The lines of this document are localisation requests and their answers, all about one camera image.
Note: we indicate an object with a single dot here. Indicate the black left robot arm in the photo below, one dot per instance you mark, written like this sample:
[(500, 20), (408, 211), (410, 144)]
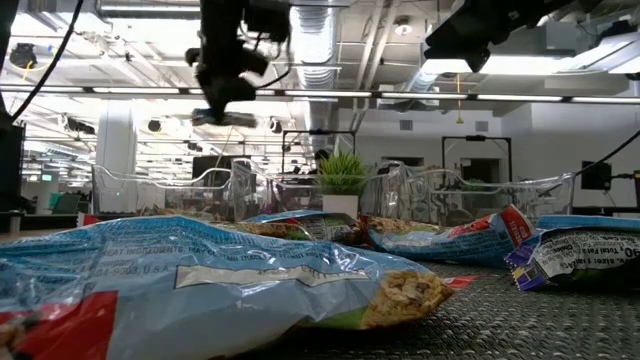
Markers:
[(225, 20)]

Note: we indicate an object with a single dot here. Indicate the blue red snack bag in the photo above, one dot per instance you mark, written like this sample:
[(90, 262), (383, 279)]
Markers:
[(450, 245)]

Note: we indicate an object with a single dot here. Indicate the black ceiling device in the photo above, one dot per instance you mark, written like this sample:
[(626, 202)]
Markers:
[(22, 55)]

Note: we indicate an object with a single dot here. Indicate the black gantry frame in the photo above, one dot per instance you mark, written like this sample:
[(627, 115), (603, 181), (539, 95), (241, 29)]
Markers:
[(475, 138), (320, 132)]

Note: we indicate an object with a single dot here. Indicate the silver ventilation duct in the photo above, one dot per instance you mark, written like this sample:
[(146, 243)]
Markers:
[(315, 50)]

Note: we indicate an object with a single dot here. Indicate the clear plastic bin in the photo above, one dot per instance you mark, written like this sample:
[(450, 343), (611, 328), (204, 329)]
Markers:
[(280, 195), (450, 195), (125, 195)]

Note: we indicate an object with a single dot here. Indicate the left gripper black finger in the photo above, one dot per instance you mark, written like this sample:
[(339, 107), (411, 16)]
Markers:
[(220, 107)]

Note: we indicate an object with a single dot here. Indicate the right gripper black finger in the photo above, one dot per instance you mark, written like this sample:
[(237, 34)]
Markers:
[(465, 47)]

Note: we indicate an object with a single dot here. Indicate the black monitor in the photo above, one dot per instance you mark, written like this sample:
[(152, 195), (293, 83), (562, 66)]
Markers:
[(595, 175), (210, 167)]

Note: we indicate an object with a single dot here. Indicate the green plant in white pot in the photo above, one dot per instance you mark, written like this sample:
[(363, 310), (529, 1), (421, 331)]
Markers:
[(342, 175)]

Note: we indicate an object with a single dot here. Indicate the long ceiling light strip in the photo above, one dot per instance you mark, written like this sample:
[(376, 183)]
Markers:
[(325, 93)]

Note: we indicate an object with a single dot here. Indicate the blue granola bar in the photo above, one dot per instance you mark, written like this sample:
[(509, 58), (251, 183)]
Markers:
[(200, 300), (575, 250)]

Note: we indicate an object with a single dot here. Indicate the dark grey woven mat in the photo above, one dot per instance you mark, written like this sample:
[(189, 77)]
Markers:
[(525, 325)]

